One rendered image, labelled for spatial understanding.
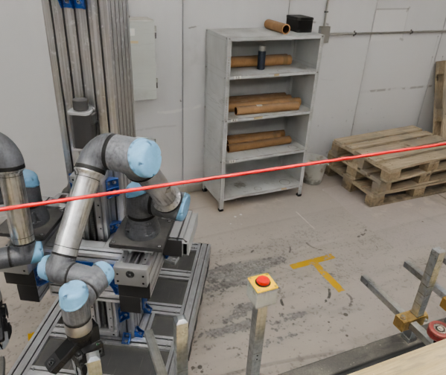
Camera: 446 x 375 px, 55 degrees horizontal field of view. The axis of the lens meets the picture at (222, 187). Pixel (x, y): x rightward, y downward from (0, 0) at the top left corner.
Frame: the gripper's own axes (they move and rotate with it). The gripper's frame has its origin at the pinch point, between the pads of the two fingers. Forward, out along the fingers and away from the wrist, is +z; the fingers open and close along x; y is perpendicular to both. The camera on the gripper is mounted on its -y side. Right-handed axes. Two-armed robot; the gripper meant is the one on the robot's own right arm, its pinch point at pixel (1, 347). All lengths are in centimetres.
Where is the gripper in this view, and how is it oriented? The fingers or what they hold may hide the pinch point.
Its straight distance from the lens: 179.6
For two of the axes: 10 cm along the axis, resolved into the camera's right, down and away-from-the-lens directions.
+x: -9.2, 1.5, -3.5
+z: -0.4, 8.8, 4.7
